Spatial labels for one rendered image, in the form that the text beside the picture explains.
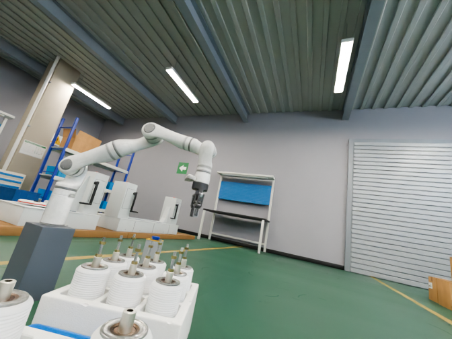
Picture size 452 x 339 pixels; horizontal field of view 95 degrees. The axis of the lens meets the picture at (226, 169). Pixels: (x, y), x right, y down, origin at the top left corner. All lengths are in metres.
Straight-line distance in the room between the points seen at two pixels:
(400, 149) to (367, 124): 0.94
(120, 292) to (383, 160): 5.77
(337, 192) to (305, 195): 0.73
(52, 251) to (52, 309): 0.47
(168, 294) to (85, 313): 0.21
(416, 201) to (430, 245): 0.86
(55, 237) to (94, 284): 0.49
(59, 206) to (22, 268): 0.26
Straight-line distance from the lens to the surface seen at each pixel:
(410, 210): 5.84
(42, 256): 1.23
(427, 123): 6.75
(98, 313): 0.75
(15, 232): 2.76
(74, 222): 3.08
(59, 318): 0.80
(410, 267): 5.75
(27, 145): 7.22
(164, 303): 0.72
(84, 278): 0.79
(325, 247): 5.57
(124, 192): 3.51
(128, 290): 0.74
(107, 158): 1.18
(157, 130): 1.09
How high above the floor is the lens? 0.45
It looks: 15 degrees up
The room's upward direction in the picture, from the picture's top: 11 degrees clockwise
